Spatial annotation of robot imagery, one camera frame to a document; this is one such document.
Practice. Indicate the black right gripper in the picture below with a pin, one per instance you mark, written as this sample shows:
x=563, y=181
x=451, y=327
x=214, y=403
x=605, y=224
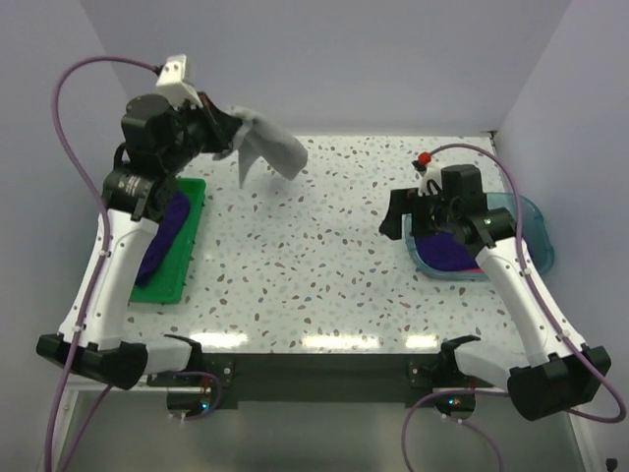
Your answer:
x=408, y=201

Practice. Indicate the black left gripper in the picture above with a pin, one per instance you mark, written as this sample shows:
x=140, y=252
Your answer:
x=220, y=125

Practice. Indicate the purple towel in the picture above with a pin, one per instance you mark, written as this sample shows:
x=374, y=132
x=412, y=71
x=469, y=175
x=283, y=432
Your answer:
x=172, y=223
x=442, y=253

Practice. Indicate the grey white towel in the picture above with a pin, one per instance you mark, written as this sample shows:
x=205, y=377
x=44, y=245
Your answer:
x=259, y=137

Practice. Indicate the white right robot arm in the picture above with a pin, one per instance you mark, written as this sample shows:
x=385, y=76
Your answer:
x=559, y=370

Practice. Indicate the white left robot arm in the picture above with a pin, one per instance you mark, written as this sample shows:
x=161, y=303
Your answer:
x=90, y=342

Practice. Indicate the teal transparent plastic tray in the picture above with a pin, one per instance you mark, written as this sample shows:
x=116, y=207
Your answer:
x=534, y=233

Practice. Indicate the green plastic bin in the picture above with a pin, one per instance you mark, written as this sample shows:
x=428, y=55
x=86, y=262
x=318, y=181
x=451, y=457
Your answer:
x=166, y=286

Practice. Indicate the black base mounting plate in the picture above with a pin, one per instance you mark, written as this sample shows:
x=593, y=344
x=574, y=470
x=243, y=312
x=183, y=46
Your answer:
x=313, y=378

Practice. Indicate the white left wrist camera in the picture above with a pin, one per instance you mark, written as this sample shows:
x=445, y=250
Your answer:
x=174, y=82

